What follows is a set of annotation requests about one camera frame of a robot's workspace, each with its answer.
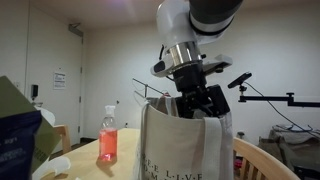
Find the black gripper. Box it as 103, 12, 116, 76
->
173, 63, 230, 119

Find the white canvas tote bag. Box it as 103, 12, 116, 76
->
130, 97, 234, 180

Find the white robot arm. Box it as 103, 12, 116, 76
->
151, 0, 243, 118

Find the dark blue chip bag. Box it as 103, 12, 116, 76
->
0, 111, 41, 180

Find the wooden chair right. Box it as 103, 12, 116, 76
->
233, 137, 300, 180

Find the wooden chair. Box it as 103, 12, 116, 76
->
54, 125, 71, 154
233, 137, 300, 180

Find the pink liquid soap bottle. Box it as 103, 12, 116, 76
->
99, 105, 118, 161

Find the grey cluttered couch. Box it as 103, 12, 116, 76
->
258, 125, 320, 180

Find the white paper notice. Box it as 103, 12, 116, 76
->
53, 72, 66, 90

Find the wooden chair left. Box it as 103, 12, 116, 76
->
54, 125, 71, 154

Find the white door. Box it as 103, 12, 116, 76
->
27, 7, 82, 145

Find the black door lock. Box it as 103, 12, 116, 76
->
31, 84, 38, 99

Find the black camera on boom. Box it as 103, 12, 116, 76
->
227, 72, 252, 89

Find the metal camera stand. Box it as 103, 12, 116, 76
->
132, 78, 165, 98

